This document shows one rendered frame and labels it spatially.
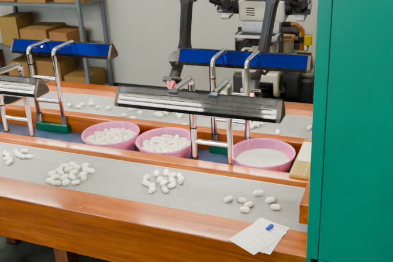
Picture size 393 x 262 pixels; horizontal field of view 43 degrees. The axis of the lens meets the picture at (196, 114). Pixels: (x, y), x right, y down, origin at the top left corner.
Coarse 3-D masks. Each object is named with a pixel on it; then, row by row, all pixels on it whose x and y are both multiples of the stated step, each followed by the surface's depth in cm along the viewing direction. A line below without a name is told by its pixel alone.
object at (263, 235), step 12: (252, 228) 155; (264, 228) 155; (276, 228) 155; (288, 228) 155; (240, 240) 150; (252, 240) 150; (264, 240) 149; (276, 240) 149; (252, 252) 144; (264, 252) 144
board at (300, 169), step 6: (306, 138) 212; (294, 162) 193; (300, 162) 192; (306, 162) 192; (294, 168) 188; (300, 168) 188; (306, 168) 187; (294, 174) 184; (300, 174) 184; (306, 174) 183
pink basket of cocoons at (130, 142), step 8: (88, 128) 235; (96, 128) 239; (104, 128) 241; (120, 128) 242; (128, 128) 240; (136, 128) 235; (136, 136) 225; (96, 144) 218; (104, 144) 217; (112, 144) 218; (120, 144) 220; (128, 144) 223
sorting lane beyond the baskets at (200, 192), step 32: (0, 160) 214; (32, 160) 213; (64, 160) 211; (96, 160) 210; (96, 192) 185; (128, 192) 184; (160, 192) 183; (192, 192) 182; (224, 192) 181; (288, 192) 179; (288, 224) 161
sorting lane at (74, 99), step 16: (48, 96) 289; (64, 96) 288; (80, 96) 287; (96, 96) 285; (96, 112) 262; (112, 112) 261; (128, 112) 260; (144, 112) 259; (224, 128) 235; (240, 128) 234; (256, 128) 234; (272, 128) 233; (288, 128) 232; (304, 128) 231
